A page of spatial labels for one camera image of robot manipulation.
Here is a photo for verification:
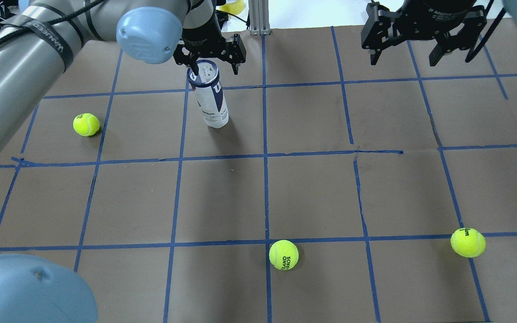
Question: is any yellow tape roll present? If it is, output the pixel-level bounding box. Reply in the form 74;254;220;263
217;0;245;15

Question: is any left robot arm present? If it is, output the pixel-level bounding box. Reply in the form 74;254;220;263
0;0;246;323

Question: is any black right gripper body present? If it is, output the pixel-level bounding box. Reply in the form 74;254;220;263
393;0;487;40

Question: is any Wilson tennis ball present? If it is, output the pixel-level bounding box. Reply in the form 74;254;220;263
451;228;486;258

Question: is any tennis ball can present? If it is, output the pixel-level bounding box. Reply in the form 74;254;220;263
187;59;229;129

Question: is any centre tennis ball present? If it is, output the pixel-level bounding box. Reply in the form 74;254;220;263
269;240;299;271

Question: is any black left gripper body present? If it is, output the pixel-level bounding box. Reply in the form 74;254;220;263
180;9;228;59

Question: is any aluminium frame post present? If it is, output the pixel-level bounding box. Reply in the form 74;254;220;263
248;0;271;35

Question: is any tennis ball front right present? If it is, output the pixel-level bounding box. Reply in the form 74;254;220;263
73;113;100;137

